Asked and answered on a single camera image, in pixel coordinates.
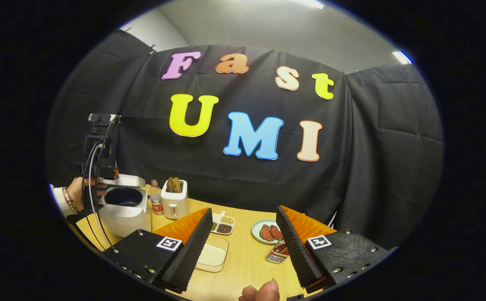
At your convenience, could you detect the pale green plate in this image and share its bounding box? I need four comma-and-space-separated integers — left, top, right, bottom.
251, 219, 285, 245

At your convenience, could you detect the clear rice container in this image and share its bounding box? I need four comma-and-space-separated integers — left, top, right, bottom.
195, 234, 229, 273

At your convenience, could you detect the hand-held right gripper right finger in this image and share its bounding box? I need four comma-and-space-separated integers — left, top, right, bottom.
275, 205, 394, 294

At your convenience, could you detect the white divided grain dish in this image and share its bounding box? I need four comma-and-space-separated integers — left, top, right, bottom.
211, 211, 236, 235

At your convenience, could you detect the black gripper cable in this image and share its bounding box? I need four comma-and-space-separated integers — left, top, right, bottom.
80, 119, 116, 247

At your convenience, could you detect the black backdrop cloth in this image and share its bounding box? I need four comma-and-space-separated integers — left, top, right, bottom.
46, 29, 445, 251

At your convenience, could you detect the beaded bracelet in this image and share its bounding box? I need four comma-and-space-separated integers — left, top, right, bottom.
62, 186, 79, 214

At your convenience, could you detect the ceiling light panel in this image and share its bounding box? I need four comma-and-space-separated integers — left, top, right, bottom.
392, 50, 413, 65

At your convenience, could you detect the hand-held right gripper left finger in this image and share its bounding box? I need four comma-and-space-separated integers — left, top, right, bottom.
102, 207, 214, 294

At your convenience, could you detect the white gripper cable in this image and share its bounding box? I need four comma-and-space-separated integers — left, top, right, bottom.
87, 140, 114, 247

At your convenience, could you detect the clear plastic bottle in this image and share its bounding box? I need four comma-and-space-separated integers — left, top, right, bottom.
150, 180, 165, 216

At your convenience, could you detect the white rice cooker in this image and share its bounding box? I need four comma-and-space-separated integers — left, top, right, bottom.
99, 173, 151, 239

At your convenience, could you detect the white toaster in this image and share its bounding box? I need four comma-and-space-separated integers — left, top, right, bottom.
160, 179, 189, 220

